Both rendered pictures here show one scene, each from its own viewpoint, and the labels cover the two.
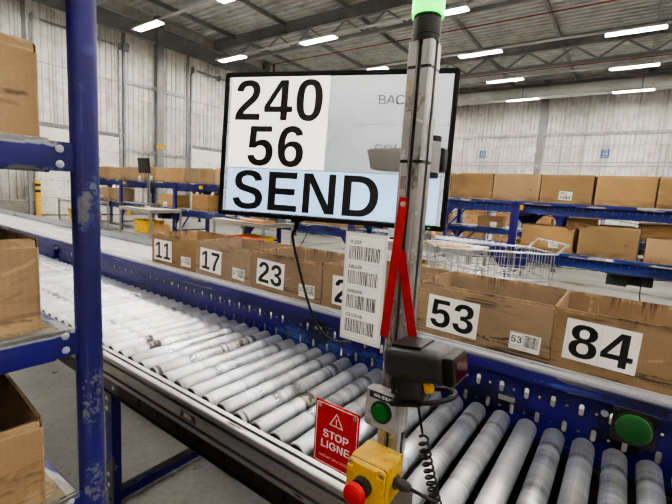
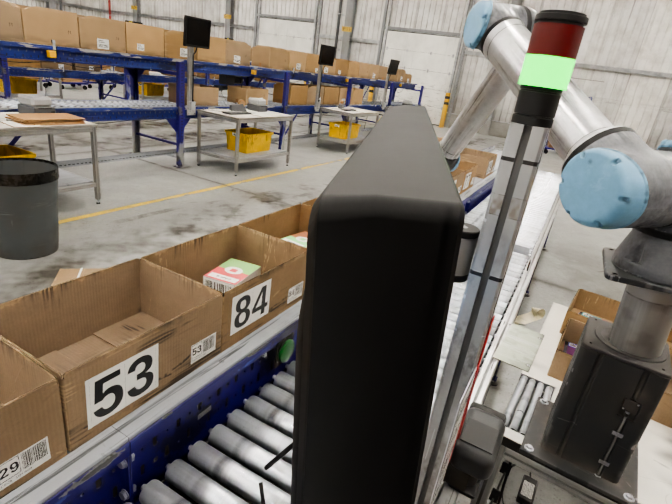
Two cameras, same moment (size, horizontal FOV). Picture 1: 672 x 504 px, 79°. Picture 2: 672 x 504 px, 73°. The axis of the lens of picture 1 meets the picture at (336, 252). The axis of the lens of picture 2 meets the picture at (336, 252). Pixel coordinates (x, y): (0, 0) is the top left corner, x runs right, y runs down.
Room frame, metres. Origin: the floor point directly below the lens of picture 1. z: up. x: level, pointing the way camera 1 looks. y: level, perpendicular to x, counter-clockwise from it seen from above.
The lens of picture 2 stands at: (0.96, 0.38, 1.58)
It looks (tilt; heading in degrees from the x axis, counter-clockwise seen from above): 22 degrees down; 261
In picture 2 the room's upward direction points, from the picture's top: 8 degrees clockwise
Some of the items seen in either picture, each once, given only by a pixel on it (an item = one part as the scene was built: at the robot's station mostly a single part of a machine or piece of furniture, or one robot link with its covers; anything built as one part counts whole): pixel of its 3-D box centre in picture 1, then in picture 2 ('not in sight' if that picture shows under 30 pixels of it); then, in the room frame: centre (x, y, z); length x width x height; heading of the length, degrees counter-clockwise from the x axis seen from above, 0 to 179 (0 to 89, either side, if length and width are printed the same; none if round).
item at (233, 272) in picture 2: not in sight; (232, 280); (1.06, -0.91, 0.92); 0.16 x 0.11 x 0.07; 65
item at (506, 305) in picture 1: (491, 310); (111, 336); (1.28, -0.52, 0.97); 0.39 x 0.29 x 0.17; 55
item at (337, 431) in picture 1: (349, 443); not in sight; (0.70, -0.05, 0.85); 0.16 x 0.01 x 0.13; 55
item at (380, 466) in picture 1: (391, 486); not in sight; (0.61, -0.11, 0.84); 0.15 x 0.09 x 0.07; 55
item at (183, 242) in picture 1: (196, 249); not in sight; (2.19, 0.76, 0.96); 0.39 x 0.29 x 0.17; 55
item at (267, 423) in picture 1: (317, 395); not in sight; (1.11, 0.03, 0.72); 0.52 x 0.05 x 0.05; 145
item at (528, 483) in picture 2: not in sight; (527, 491); (-0.22, -0.90, 0.02); 0.15 x 0.06 x 0.03; 51
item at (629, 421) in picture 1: (633, 430); (287, 351); (0.88, -0.71, 0.81); 0.07 x 0.01 x 0.07; 55
